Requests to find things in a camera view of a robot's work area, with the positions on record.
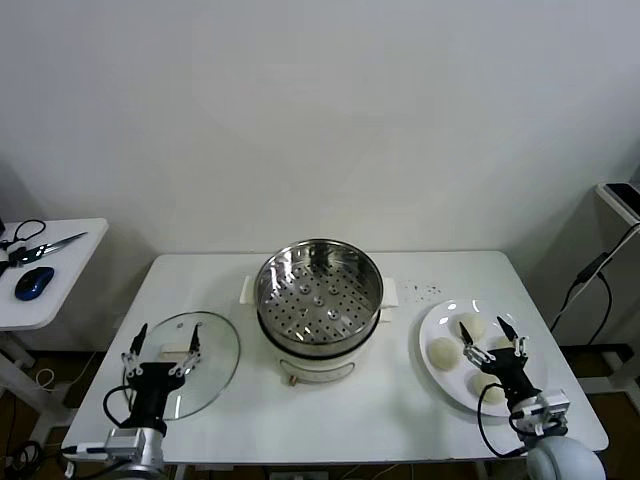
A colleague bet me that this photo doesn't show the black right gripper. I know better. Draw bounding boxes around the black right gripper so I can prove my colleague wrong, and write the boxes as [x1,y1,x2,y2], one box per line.
[458,315,545,414]

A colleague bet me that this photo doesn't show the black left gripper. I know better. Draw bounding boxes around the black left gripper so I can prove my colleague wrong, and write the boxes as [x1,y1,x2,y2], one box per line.
[121,322,203,436]

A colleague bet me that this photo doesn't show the round glass pot lid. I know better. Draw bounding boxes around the round glass pot lid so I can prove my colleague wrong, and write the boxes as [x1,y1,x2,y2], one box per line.
[123,310,242,421]

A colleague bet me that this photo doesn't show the perforated steel steamer basket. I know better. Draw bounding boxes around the perforated steel steamer basket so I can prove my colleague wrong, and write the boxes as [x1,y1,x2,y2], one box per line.
[241,238,400,346]

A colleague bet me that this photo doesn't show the white round plate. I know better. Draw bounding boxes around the white round plate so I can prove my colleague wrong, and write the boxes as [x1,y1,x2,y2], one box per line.
[418,298,551,418]

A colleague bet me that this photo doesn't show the small white side table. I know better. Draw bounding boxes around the small white side table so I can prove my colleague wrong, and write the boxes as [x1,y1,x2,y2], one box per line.
[0,217,110,426]

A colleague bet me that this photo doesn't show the blue computer mouse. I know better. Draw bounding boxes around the blue computer mouse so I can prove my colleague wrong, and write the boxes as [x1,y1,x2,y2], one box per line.
[13,266,55,301]

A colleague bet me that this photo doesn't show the white electric cooker pot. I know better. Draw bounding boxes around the white electric cooker pot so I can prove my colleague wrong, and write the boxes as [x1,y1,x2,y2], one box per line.
[257,305,392,388]

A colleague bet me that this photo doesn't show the white metal rack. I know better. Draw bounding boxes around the white metal rack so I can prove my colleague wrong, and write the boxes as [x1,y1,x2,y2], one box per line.
[579,182,640,396]

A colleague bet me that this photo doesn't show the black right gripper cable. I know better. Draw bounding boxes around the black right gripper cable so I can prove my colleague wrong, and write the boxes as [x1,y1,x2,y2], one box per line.
[475,382,531,459]

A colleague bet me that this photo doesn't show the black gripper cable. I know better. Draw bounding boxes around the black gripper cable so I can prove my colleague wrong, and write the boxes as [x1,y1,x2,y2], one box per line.
[475,382,531,459]
[102,383,135,429]

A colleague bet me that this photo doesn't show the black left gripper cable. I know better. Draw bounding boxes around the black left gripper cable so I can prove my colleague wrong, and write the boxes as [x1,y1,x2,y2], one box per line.
[102,383,135,429]

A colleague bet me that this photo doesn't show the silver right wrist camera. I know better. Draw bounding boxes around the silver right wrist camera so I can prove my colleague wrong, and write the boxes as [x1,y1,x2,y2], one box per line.
[509,389,570,437]

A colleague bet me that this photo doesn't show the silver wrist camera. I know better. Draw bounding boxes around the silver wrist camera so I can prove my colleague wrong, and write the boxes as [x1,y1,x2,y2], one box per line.
[509,389,570,437]
[62,430,147,459]

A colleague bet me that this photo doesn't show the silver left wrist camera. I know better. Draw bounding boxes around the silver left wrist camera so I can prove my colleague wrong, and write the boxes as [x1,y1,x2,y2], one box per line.
[62,430,147,459]

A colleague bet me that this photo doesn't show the thin white floor cable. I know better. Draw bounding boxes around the thin white floor cable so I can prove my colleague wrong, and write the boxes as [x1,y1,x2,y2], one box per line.
[33,349,101,391]

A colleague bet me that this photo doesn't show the black handled scissors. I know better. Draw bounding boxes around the black handled scissors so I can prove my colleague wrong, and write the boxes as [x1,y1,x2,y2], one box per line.
[7,231,89,266]

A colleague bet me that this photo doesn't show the black floor cables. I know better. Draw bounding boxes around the black floor cables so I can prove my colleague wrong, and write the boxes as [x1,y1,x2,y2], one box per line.
[0,439,49,480]

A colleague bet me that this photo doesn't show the thin black cord loop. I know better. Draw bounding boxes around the thin black cord loop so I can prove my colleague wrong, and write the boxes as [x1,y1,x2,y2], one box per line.
[0,219,47,276]

